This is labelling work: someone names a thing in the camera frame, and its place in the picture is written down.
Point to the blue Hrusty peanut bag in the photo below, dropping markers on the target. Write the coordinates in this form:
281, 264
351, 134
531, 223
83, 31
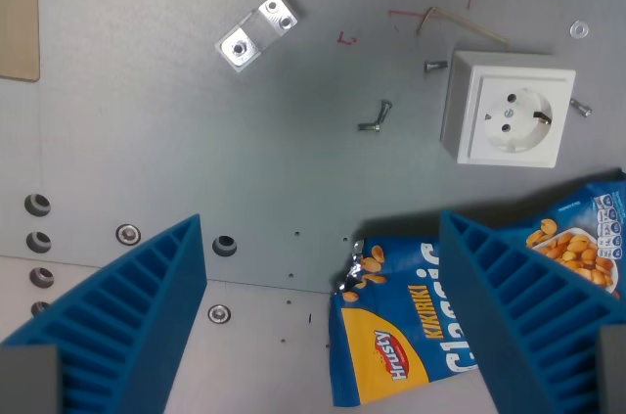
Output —
391, 335

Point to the metal washer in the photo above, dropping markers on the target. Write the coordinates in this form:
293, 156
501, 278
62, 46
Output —
573, 28

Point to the white wall power socket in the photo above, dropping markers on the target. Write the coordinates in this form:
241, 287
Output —
508, 110

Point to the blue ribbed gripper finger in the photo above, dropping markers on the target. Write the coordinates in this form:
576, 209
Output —
132, 316
528, 326

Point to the small metal screw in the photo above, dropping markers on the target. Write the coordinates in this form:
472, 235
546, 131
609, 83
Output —
384, 110
581, 107
435, 66
369, 126

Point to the metal allen key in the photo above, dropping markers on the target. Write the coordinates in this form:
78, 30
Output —
464, 21

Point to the aluminium bracket with holes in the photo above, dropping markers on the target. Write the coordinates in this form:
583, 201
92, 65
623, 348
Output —
259, 30

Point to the countersunk table bolt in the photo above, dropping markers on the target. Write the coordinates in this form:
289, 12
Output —
128, 235
218, 314

